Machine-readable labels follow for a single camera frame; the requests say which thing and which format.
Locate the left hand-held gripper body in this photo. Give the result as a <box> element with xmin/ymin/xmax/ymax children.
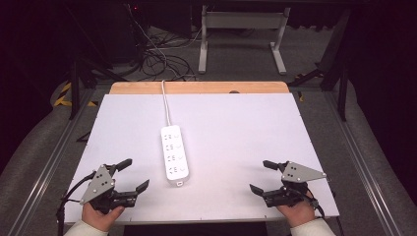
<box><xmin>79</xmin><ymin>163</ymin><xmax>139</xmax><ymax>215</ymax></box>

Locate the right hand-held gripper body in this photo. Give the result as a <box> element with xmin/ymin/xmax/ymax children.
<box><xmin>262</xmin><ymin>160</ymin><xmax>328</xmax><ymax>208</ymax></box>

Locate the white power strip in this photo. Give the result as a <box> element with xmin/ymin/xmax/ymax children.
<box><xmin>159</xmin><ymin>124</ymin><xmax>191</xmax><ymax>188</ymax></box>

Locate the person's left hand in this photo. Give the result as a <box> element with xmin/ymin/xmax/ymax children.
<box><xmin>81</xmin><ymin>201</ymin><xmax>126</xmax><ymax>232</ymax></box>

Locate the person's right hand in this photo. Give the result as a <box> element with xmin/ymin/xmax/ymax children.
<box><xmin>275</xmin><ymin>191</ymin><xmax>318</xmax><ymax>229</ymax></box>

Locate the white table board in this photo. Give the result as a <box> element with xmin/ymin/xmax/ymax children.
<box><xmin>64</xmin><ymin>92</ymin><xmax>340</xmax><ymax>226</ymax></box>

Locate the yellow black hazard tape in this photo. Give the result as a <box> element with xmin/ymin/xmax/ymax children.
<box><xmin>53</xmin><ymin>81</ymin><xmax>99</xmax><ymax>108</ymax></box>

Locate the black metal stand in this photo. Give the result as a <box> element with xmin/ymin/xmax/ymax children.
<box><xmin>287</xmin><ymin>9</ymin><xmax>351</xmax><ymax>123</ymax></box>
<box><xmin>64</xmin><ymin>4</ymin><xmax>130</xmax><ymax>121</ymax></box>

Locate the wooden table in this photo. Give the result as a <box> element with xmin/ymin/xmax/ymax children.
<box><xmin>108</xmin><ymin>81</ymin><xmax>291</xmax><ymax>95</ymax></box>

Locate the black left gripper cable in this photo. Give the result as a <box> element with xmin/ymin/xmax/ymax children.
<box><xmin>55</xmin><ymin>170</ymin><xmax>98</xmax><ymax>236</ymax></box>

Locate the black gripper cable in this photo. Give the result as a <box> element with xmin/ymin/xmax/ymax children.
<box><xmin>55</xmin><ymin>170</ymin><xmax>98</xmax><ymax>236</ymax></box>
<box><xmin>307</xmin><ymin>188</ymin><xmax>346</xmax><ymax>236</ymax></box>

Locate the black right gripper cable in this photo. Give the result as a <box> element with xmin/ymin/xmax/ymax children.
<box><xmin>307</xmin><ymin>188</ymin><xmax>346</xmax><ymax>236</ymax></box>

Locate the aluminium floor rail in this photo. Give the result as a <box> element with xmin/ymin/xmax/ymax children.
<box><xmin>6</xmin><ymin>88</ymin><xmax>96</xmax><ymax>236</ymax></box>
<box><xmin>322</xmin><ymin>90</ymin><xmax>403</xmax><ymax>236</ymax></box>

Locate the white power strip cable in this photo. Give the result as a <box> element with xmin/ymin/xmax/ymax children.
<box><xmin>160</xmin><ymin>80</ymin><xmax>173</xmax><ymax>128</ymax></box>

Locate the tangle of floor cables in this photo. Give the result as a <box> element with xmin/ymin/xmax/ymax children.
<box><xmin>125</xmin><ymin>2</ymin><xmax>205</xmax><ymax>83</ymax></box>

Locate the white metal stand frame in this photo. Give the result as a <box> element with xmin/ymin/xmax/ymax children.
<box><xmin>198</xmin><ymin>4</ymin><xmax>292</xmax><ymax>76</ymax></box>

